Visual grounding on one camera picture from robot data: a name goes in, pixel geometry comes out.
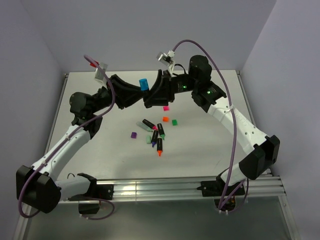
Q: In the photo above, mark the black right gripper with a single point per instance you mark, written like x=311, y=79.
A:
x=158, y=97

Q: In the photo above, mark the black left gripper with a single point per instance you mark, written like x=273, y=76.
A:
x=127, y=99

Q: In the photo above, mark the blue pen cap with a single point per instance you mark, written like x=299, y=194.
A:
x=144, y=86

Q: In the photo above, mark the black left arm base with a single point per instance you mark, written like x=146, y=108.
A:
x=103, y=193

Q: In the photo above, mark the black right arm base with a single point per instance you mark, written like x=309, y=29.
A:
x=215, y=188

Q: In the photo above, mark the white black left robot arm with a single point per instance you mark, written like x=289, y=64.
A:
x=83, y=128

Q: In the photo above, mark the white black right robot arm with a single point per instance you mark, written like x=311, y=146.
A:
x=261, y=150

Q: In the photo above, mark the orange pen cap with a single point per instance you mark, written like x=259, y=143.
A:
x=165, y=119

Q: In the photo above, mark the purple pen cap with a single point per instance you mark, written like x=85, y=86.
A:
x=133, y=135

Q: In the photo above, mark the pale green pen cap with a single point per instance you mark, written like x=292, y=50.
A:
x=148, y=139

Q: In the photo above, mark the black pink tip highlighter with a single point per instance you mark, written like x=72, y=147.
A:
x=149, y=124

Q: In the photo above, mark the pale green capped highlighter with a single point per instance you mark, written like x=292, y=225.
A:
x=144, y=126

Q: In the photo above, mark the black green tip highlighter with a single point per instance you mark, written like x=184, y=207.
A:
x=161, y=130

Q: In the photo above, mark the black orange tip highlighter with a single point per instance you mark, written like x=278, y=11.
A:
x=159, y=146

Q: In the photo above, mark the black purple tip highlighter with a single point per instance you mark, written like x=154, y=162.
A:
x=154, y=138

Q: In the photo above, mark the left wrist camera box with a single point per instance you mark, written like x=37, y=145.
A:
x=100, y=75

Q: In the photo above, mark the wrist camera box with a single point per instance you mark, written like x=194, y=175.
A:
x=100, y=75
x=168, y=60

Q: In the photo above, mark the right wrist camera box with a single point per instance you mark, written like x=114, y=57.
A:
x=168, y=60

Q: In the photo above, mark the aluminium front rail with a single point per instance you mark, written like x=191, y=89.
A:
x=155, y=190

